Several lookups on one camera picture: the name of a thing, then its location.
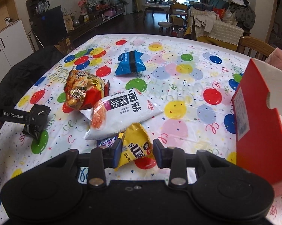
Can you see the black small snack packet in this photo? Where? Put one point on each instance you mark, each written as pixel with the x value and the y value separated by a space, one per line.
pixel 34 110

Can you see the wooden dining chair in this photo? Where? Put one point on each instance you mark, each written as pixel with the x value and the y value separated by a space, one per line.
pixel 257 48

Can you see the purple candy packet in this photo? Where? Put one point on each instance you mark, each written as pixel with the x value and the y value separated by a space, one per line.
pixel 107 142

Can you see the red cardboard shoe box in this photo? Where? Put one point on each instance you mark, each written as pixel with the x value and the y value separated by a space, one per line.
pixel 257 105

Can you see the black jacket on chair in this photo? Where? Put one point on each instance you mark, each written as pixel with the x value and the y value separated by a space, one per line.
pixel 22 76

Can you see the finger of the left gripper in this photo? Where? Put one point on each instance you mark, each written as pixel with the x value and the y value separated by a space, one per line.
pixel 38 122

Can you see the white spicy strip bag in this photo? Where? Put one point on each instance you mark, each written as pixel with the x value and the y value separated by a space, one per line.
pixel 115 113

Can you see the yellow candy bag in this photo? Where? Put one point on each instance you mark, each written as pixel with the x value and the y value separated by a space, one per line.
pixel 136 144

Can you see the sofa with cream cover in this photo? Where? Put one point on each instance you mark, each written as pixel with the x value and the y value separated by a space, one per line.
pixel 206 26

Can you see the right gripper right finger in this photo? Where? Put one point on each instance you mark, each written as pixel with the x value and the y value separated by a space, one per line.
pixel 174 159

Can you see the white cabinet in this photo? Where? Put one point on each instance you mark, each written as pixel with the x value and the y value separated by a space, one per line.
pixel 14 47

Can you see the small round stool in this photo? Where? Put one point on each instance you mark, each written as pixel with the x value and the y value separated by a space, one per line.
pixel 165 25

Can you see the dark tv console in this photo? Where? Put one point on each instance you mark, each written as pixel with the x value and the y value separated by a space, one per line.
pixel 96 19

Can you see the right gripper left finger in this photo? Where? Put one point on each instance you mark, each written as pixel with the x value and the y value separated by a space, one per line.
pixel 100 159

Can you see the balloon pattern tablecloth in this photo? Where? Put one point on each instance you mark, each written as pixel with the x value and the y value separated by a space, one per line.
pixel 45 181

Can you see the blue snack packet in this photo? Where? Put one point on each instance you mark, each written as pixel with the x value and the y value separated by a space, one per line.
pixel 130 62

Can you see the orange red chip bag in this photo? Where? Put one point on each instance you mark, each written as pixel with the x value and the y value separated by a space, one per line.
pixel 83 90

